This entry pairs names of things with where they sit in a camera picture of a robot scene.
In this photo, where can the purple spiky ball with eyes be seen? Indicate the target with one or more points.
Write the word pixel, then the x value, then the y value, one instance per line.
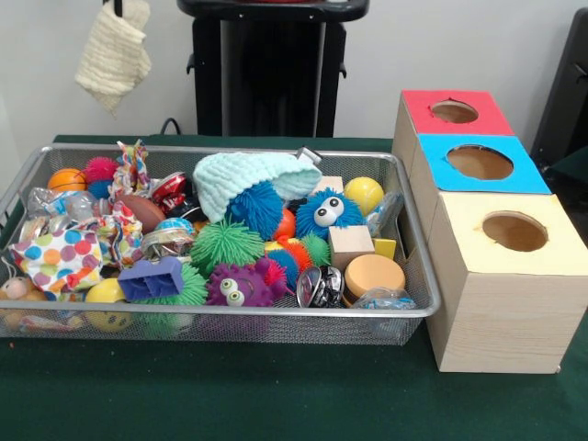
pixel 241 285

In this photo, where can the yellow block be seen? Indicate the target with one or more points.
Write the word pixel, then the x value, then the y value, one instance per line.
pixel 385 248

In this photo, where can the black chair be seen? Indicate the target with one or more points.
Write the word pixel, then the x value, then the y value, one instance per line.
pixel 565 101

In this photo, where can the cream waffle cloth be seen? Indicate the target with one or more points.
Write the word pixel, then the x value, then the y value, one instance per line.
pixel 115 55

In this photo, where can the mint green knit cloth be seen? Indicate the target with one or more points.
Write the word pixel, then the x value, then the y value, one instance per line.
pixel 239 175

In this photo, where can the small orange basketball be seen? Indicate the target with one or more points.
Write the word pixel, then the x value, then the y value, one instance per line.
pixel 66 180

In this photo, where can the clear blue plastic packet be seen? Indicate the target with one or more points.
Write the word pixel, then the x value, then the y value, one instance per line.
pixel 386 213

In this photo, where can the blue globe ball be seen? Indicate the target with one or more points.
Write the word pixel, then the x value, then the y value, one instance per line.
pixel 175 224

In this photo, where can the wooden cube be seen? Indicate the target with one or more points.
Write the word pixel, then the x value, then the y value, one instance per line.
pixel 351 246

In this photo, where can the polka dot cloth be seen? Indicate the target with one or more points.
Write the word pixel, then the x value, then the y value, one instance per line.
pixel 64 257

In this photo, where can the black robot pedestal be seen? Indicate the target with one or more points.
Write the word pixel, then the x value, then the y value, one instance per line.
pixel 276 73

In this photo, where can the pink spiky ball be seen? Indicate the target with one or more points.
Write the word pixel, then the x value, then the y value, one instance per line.
pixel 99 169

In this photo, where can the large green spiky ball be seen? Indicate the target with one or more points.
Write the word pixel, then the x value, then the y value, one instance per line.
pixel 195 289

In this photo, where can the red black packet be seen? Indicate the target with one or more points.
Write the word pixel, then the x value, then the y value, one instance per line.
pixel 170 188

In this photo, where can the yellow smiley ball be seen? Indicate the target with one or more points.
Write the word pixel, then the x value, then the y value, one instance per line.
pixel 107 303

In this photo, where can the blue fuzzy ball with eyes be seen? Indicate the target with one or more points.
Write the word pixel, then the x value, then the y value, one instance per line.
pixel 329 213

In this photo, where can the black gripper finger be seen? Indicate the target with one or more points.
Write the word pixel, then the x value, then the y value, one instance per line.
pixel 118 7

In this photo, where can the round wooden disc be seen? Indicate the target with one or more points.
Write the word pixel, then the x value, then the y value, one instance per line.
pixel 373 276

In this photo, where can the purple plastic block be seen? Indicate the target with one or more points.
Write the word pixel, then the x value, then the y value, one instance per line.
pixel 152 278

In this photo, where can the clear crumpled plastic packet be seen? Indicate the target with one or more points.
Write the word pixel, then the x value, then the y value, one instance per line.
pixel 384 299

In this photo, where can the silver can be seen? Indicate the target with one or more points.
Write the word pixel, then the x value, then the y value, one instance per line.
pixel 167 243

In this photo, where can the wooden box with three holes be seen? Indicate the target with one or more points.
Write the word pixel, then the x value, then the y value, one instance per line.
pixel 501 303

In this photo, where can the small green spiky ball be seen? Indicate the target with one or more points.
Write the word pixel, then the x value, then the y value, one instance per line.
pixel 225 244

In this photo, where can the brown toy football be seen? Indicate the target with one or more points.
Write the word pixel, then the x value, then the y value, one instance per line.
pixel 142 211

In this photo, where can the clear mesh bin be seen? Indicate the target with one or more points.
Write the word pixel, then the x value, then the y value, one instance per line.
pixel 409 276

